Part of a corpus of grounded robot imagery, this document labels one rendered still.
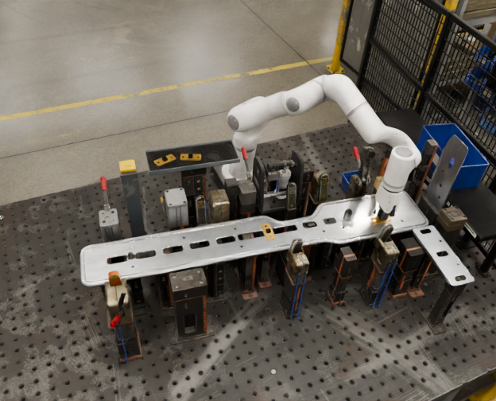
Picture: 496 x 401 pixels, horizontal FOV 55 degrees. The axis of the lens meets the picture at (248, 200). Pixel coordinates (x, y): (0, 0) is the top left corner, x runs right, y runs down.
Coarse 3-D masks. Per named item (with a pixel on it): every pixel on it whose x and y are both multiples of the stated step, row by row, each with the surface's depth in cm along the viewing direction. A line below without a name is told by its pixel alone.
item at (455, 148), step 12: (456, 144) 183; (444, 156) 191; (456, 156) 184; (444, 168) 192; (456, 168) 185; (432, 180) 201; (444, 180) 193; (432, 192) 202; (444, 192) 195; (432, 204) 204
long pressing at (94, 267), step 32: (224, 224) 190; (256, 224) 191; (288, 224) 191; (320, 224) 192; (352, 224) 193; (384, 224) 194; (416, 224) 195; (96, 256) 175; (160, 256) 177; (192, 256) 177; (224, 256) 178
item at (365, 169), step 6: (366, 150) 194; (372, 150) 195; (366, 156) 197; (372, 156) 193; (366, 162) 199; (360, 168) 201; (366, 168) 201; (360, 174) 202; (366, 174) 202; (366, 180) 203
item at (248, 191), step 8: (240, 184) 196; (248, 184) 196; (240, 192) 195; (248, 192) 193; (256, 192) 194; (240, 200) 198; (248, 200) 196; (240, 208) 199; (248, 208) 199; (240, 216) 203; (248, 216) 204
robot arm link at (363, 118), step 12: (360, 108) 172; (360, 120) 173; (372, 120) 172; (360, 132) 175; (372, 132) 172; (384, 132) 173; (396, 132) 176; (396, 144) 180; (408, 144) 177; (420, 156) 178
